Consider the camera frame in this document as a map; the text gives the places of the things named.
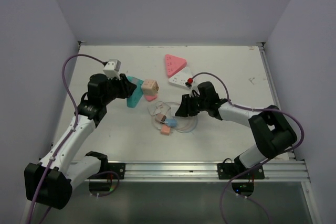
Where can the white power strip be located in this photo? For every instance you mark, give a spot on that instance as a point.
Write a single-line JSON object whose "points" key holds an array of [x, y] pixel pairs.
{"points": [[180, 79]]}

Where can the pink triangular socket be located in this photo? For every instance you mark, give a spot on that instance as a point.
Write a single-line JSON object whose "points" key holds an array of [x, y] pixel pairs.
{"points": [[173, 64]]}

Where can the pink cube plug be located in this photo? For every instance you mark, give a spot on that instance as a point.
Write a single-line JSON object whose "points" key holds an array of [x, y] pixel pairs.
{"points": [[166, 130], [160, 118]]}

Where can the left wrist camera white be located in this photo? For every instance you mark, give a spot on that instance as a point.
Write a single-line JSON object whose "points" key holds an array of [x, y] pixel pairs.
{"points": [[111, 69]]}

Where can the teal triangular socket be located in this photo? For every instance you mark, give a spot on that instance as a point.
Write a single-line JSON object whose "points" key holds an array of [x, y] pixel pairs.
{"points": [[134, 99]]}

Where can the orange cube plug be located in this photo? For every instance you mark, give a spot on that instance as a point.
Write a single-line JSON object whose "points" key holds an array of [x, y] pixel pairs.
{"points": [[150, 87]]}

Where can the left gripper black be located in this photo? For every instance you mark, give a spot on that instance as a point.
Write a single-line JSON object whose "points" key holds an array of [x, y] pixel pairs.
{"points": [[126, 86]]}

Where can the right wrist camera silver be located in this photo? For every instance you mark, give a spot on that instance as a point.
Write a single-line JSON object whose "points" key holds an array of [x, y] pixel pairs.
{"points": [[192, 86]]}

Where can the blue cube plug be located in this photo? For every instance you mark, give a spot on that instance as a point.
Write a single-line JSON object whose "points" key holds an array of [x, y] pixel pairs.
{"points": [[171, 122]]}

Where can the pink square plug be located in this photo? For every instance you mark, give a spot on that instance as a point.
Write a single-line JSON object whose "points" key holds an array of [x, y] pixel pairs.
{"points": [[151, 98]]}

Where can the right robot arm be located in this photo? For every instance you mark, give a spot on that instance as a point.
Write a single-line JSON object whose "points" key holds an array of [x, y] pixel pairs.
{"points": [[271, 131]]}

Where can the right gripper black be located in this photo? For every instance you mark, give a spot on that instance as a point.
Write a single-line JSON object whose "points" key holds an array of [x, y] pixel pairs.
{"points": [[185, 108]]}

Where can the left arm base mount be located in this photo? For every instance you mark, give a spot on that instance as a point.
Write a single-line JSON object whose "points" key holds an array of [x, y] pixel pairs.
{"points": [[118, 168]]}

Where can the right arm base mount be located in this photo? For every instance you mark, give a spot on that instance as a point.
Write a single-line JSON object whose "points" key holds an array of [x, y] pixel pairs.
{"points": [[227, 170]]}

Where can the aluminium table rail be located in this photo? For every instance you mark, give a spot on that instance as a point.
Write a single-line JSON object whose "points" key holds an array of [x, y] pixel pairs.
{"points": [[275, 171]]}

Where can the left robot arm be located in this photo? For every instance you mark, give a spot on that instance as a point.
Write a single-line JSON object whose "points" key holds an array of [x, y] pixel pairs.
{"points": [[52, 180]]}

